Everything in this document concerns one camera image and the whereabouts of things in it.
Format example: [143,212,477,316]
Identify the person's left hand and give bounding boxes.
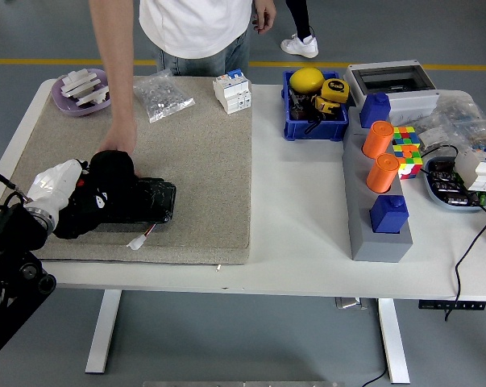
[251,0,276,34]

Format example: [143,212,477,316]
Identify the person's right hand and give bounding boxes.
[97,123,138,156]

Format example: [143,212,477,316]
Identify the black printed rag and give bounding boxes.
[53,149,141,241]

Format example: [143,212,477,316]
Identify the black glossy panel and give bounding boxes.
[95,176,177,234]

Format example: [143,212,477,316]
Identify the black table control panel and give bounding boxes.
[418,300,486,311]

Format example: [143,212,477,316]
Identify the person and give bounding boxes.
[280,0,320,60]
[139,0,254,77]

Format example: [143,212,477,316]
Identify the clear bag of screws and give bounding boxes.
[132,68,196,124]

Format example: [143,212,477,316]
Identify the purple shallow bowl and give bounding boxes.
[50,67,112,117]

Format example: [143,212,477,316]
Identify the stacked white plastic strips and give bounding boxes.
[60,69,102,97]

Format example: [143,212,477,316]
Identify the yellow lemon-shaped ball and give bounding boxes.
[289,66,326,94]

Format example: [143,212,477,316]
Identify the white circuit breaker blue switches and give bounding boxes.
[455,145,486,193]
[212,68,253,115]

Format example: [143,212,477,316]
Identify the grey-brown mat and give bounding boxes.
[0,73,254,266]

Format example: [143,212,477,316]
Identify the dark brown tool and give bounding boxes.
[288,88,319,122]

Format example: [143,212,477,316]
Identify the yellow tape measure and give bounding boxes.
[320,78,351,102]

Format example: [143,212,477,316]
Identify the yellow and black tool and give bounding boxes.
[310,94,342,118]

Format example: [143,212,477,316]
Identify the blue plastic bin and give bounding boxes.
[282,69,350,142]

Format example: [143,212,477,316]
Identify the blue block with knob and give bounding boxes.
[369,194,410,235]
[359,91,392,129]

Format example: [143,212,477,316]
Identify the orange cylinder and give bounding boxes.
[362,119,396,159]
[365,152,401,194]

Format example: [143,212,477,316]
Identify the white electrical distribution box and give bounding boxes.
[343,60,442,122]

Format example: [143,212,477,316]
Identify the white table leg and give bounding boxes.
[84,289,123,374]
[377,298,411,385]

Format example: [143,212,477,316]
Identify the multicoloured puzzle cube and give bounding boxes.
[392,126,425,181]

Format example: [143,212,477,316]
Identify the small bag with white part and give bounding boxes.
[417,127,453,152]

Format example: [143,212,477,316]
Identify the large clear bag of parts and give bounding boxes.
[391,90,486,162]

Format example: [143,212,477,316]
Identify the light blue bowl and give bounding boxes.
[422,156,486,214]

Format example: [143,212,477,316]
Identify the grey slotted base block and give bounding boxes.
[342,119,414,263]

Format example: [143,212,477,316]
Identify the silver plate under table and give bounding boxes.
[334,297,368,310]

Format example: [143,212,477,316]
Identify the white plastic bracket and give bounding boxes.
[75,84,110,108]

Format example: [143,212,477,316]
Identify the white connector with coloured wires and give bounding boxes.
[127,223,160,251]

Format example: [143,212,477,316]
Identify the black power cable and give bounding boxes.
[422,144,486,323]

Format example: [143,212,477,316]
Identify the black floor cable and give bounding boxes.
[361,367,390,387]

